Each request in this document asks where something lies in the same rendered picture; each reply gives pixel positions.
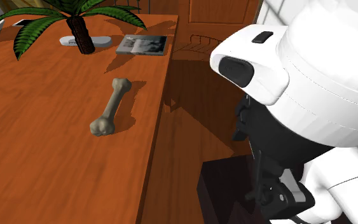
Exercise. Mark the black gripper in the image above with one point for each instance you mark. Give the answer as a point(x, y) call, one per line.
point(274, 136)

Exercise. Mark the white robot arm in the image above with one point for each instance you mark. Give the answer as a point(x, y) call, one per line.
point(321, 77)

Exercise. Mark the dark robot stand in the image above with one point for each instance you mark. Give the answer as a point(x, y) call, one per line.
point(225, 189)

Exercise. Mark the grey-beige toy bone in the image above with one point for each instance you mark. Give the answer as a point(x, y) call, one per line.
point(110, 108)

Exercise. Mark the brown wooden door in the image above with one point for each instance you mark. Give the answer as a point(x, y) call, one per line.
point(219, 12)

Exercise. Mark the grey book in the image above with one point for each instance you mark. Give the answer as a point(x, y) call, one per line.
point(143, 45)

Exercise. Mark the white oblong remote control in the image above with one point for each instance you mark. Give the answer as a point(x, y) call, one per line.
point(102, 41)

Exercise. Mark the brown wooden table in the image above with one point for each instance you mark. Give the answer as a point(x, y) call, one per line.
point(42, 161)

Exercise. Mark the green palm plant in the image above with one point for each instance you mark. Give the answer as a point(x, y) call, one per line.
point(79, 31)

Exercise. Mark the dark flat phone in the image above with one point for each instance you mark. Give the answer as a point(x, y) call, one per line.
point(23, 22)

